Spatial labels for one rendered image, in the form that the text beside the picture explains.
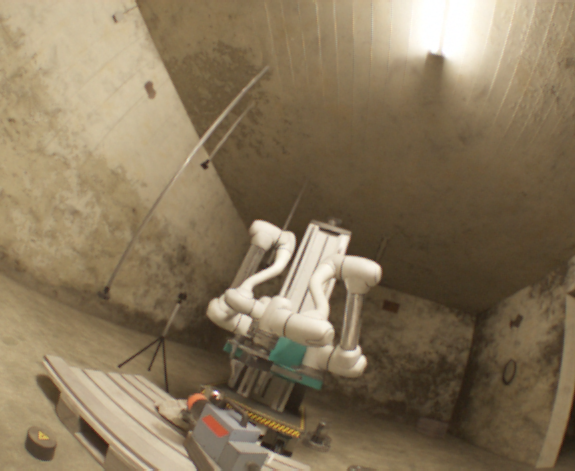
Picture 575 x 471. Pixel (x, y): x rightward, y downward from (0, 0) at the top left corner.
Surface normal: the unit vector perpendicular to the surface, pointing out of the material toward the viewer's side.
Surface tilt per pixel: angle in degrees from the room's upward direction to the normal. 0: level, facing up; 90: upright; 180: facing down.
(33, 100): 90
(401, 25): 180
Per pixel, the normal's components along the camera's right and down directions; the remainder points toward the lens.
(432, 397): -0.14, -0.47
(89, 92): 0.92, 0.27
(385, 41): -0.38, 0.84
